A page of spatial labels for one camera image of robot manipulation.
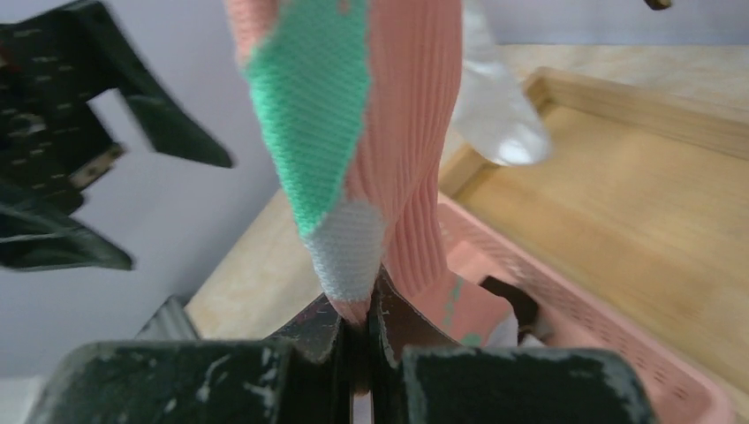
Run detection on wooden hanger rack stand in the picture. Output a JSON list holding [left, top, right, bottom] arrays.
[[185, 43, 749, 411]]

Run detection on pink plastic basket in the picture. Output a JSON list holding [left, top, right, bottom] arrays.
[[437, 195, 738, 424]]

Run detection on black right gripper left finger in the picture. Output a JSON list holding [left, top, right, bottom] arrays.
[[27, 297, 352, 424]]

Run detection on pink teal sock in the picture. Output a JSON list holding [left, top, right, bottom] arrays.
[[226, 1, 518, 347]]

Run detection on white sock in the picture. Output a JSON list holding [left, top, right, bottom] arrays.
[[451, 1, 552, 166]]

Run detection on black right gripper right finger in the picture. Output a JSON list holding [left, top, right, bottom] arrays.
[[369, 269, 659, 423]]

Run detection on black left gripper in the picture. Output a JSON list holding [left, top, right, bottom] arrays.
[[1, 1, 233, 272]]

